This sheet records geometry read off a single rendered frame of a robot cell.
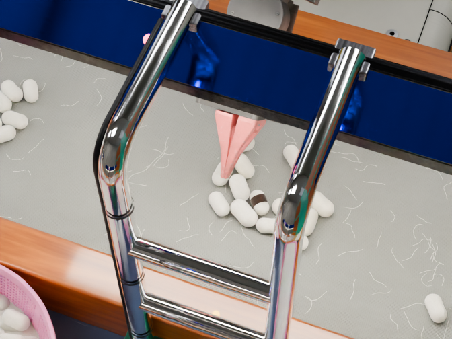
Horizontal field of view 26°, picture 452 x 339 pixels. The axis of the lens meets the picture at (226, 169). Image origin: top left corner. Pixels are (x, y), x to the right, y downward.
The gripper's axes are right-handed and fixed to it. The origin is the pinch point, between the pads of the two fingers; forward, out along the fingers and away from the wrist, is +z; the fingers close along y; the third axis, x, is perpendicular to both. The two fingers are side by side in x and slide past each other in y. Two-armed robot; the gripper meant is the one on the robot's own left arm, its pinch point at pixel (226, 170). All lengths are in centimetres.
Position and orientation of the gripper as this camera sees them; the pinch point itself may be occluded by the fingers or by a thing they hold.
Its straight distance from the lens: 108.8
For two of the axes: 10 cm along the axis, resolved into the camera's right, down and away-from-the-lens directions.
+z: -2.7, 9.6, 1.3
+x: 2.1, -0.8, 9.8
